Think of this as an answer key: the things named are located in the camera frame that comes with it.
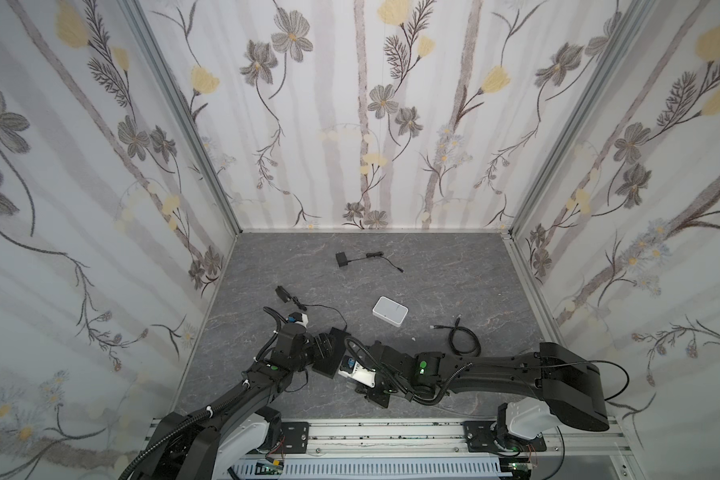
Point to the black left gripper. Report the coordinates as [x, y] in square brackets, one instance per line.
[288, 327]

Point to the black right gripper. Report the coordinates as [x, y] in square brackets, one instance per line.
[348, 352]

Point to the black power adapter with cable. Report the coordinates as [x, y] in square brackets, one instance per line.
[287, 297]

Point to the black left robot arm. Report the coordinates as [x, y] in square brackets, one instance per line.
[187, 446]

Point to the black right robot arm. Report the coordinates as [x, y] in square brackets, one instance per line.
[555, 387]

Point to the far black power adapter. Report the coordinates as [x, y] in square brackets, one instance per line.
[343, 260]

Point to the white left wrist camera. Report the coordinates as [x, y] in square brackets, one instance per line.
[298, 317]

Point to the white network switch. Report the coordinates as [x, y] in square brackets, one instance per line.
[390, 311]

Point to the aluminium mounting rail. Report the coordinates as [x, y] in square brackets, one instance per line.
[433, 437]

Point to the white slotted cable duct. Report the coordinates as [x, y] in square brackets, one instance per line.
[368, 468]

